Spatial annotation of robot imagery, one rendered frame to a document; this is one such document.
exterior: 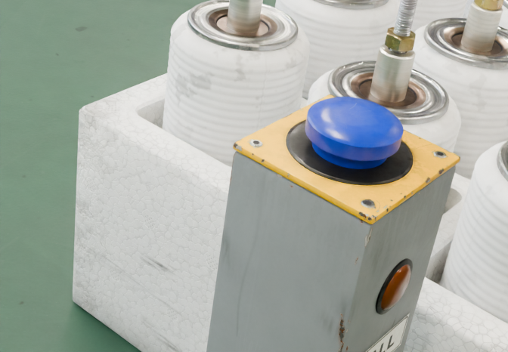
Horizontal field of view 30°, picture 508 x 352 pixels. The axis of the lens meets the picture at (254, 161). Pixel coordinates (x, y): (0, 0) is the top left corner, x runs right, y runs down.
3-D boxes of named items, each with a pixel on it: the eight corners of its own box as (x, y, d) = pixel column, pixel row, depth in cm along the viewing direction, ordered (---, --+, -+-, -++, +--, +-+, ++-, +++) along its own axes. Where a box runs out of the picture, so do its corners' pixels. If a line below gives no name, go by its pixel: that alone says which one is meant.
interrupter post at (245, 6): (266, 35, 64) (273, -11, 63) (236, 39, 63) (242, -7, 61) (247, 20, 66) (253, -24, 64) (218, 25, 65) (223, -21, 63)
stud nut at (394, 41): (419, 47, 57) (422, 35, 57) (404, 55, 56) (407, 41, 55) (392, 35, 58) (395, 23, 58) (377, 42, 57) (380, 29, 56)
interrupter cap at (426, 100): (438, 78, 62) (441, 68, 62) (455, 136, 56) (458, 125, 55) (324, 63, 62) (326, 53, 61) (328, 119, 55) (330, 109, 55)
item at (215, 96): (298, 258, 73) (340, 47, 64) (190, 291, 68) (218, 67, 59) (234, 192, 80) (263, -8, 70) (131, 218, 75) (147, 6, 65)
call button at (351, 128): (411, 162, 40) (422, 121, 39) (360, 197, 38) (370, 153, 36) (336, 125, 42) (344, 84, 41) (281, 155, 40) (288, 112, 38)
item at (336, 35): (297, 143, 88) (331, -42, 78) (380, 190, 83) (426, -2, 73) (226, 177, 81) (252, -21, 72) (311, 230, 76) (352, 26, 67)
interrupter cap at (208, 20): (318, 46, 64) (320, 37, 64) (222, 62, 60) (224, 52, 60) (258, 2, 69) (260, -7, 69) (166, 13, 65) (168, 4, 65)
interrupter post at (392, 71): (404, 91, 60) (415, 43, 58) (407, 109, 58) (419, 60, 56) (366, 86, 60) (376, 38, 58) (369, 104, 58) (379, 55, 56)
